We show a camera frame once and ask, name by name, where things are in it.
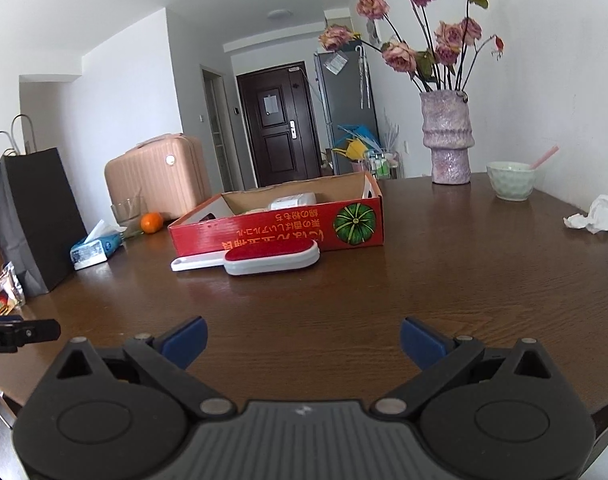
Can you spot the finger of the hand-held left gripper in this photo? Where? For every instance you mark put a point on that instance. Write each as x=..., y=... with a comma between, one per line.
x=31, y=332

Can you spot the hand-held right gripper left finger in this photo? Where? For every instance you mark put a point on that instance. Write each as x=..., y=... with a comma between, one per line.
x=186, y=342

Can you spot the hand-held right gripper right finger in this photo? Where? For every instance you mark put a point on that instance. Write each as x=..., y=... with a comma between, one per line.
x=421, y=342

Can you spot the red and white lint brush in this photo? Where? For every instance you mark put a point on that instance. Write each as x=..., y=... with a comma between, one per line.
x=271, y=259

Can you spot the red cardboard box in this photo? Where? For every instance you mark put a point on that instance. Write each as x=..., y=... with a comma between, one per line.
x=284, y=230

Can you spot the shiny snack packet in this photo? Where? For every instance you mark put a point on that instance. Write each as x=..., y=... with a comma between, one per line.
x=4, y=290

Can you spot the blue tissue pack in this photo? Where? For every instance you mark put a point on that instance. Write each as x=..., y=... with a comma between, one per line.
x=96, y=250

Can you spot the black paper bag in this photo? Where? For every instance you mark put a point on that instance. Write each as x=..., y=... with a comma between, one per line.
x=34, y=220

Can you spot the orange fruit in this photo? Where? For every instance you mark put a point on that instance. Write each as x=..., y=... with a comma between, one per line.
x=151, y=222

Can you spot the clear glass container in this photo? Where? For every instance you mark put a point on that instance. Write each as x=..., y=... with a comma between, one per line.
x=129, y=215

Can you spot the pink suitcase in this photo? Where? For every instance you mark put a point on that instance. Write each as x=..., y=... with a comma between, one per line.
x=154, y=177

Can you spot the white labelled jar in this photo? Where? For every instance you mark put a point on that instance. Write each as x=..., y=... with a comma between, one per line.
x=291, y=201

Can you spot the pale green bowl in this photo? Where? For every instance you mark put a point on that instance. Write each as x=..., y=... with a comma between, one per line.
x=510, y=182

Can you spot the pink bucket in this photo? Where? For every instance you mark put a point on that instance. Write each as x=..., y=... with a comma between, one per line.
x=357, y=166

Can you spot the pink textured vase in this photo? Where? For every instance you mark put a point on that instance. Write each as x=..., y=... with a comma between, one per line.
x=446, y=135

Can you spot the blue and yellow plastic hangers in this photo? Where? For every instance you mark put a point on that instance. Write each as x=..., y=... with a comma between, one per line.
x=356, y=142

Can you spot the crumpled white tissue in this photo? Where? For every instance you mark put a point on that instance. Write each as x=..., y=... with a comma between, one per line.
x=599, y=215

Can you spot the grey interior door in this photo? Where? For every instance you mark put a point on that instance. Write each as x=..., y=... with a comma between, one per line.
x=216, y=125

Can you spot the pink spoon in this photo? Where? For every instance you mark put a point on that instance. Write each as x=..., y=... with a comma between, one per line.
x=544, y=156

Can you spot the dark brown entrance door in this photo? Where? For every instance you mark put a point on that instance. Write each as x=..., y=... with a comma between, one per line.
x=279, y=125

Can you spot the grey refrigerator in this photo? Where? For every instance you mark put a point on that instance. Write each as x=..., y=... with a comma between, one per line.
x=344, y=105

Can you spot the clear folded umbrella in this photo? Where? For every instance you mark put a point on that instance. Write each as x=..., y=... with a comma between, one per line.
x=362, y=77

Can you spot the dried pink roses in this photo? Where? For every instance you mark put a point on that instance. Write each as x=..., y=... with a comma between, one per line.
x=424, y=35

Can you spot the round ceiling lamp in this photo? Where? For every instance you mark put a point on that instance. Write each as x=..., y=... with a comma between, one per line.
x=281, y=12

